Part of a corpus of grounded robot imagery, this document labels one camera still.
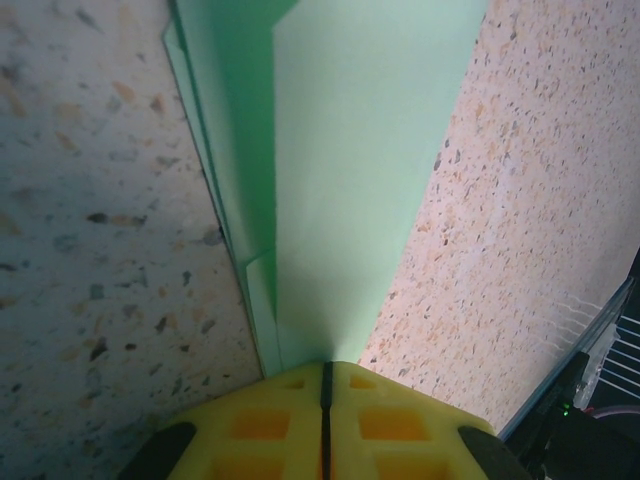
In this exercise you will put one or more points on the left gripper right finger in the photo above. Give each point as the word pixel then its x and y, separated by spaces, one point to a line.
pixel 395 430

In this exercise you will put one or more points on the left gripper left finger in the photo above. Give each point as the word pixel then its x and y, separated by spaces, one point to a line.
pixel 260 425

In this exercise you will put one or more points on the green square paper sheet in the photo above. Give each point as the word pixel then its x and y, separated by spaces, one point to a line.
pixel 340 150

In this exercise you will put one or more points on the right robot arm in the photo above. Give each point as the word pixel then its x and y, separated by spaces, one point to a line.
pixel 580 450

